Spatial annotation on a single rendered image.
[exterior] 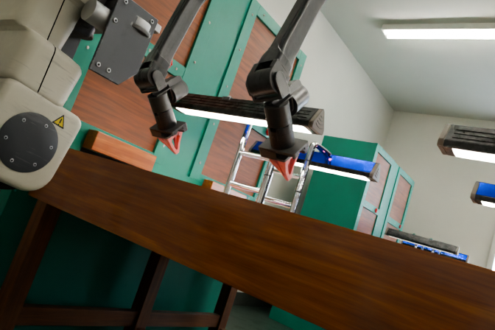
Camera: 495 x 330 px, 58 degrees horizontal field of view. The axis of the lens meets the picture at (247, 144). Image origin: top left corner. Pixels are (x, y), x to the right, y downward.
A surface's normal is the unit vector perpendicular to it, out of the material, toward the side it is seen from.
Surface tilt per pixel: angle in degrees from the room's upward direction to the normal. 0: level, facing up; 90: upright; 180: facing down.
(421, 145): 90
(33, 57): 89
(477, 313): 90
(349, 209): 90
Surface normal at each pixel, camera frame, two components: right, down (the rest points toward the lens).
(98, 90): 0.79, 0.15
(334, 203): -0.54, -0.32
